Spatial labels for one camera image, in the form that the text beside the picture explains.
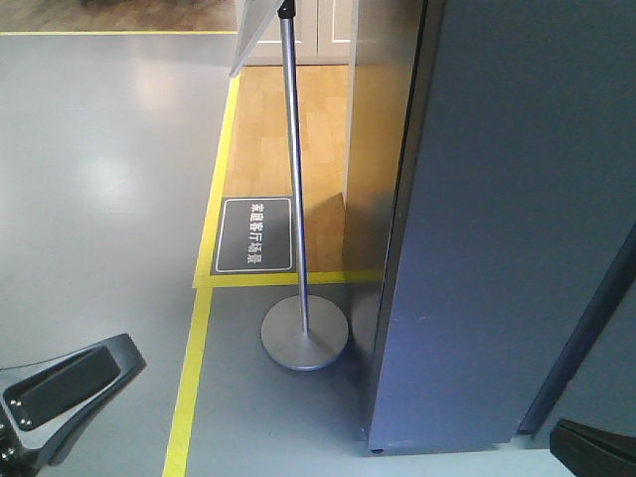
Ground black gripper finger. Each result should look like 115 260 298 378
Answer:
550 419 635 477

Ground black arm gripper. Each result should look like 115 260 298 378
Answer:
1 333 146 476

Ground black floor label sign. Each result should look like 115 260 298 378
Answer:
212 197 295 274

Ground silver sign stand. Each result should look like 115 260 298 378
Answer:
230 1 349 372

